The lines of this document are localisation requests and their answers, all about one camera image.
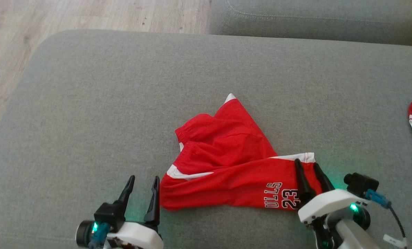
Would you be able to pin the red basketball shorts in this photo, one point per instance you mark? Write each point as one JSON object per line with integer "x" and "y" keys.
{"x": 226, "y": 159}

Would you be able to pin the blue right camera connector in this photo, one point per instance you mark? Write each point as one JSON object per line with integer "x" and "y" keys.
{"x": 377, "y": 199}

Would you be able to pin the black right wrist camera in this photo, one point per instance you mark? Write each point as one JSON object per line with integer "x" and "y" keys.
{"x": 361, "y": 183}

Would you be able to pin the large grey sofa seat cushion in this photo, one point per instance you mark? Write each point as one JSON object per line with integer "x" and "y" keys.
{"x": 313, "y": 20}

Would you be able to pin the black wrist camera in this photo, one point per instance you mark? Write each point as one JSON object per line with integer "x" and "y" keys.
{"x": 105, "y": 214}
{"x": 361, "y": 183}

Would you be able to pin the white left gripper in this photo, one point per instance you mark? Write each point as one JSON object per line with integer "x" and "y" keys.
{"x": 140, "y": 237}

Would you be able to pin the grey fabric sofa seat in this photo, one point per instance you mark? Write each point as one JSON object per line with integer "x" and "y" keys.
{"x": 123, "y": 103}

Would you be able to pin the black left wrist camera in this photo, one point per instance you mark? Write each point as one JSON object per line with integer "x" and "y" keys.
{"x": 105, "y": 214}

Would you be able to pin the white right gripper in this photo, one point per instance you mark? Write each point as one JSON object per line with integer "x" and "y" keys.
{"x": 327, "y": 202}

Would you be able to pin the blue left camera connector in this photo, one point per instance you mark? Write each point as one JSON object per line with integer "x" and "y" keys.
{"x": 99, "y": 233}

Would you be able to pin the blue camera connector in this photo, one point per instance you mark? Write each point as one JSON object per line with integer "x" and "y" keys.
{"x": 377, "y": 199}
{"x": 99, "y": 233}

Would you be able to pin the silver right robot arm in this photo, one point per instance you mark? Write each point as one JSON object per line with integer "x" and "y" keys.
{"x": 351, "y": 231}

